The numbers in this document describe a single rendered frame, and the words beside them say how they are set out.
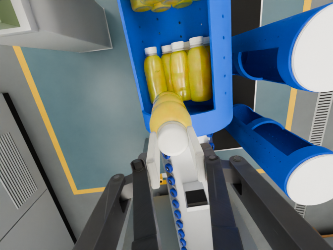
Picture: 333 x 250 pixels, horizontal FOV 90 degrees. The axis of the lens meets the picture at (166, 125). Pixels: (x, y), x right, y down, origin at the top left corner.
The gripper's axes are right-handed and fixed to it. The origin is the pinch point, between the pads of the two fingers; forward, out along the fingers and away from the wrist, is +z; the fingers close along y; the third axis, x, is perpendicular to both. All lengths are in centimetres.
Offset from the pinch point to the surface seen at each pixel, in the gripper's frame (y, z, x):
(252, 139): 48, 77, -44
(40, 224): -151, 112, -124
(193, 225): 3, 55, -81
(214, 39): 12.2, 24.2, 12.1
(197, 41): 10.6, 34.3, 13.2
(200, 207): 6, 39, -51
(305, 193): 55, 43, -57
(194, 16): 13, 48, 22
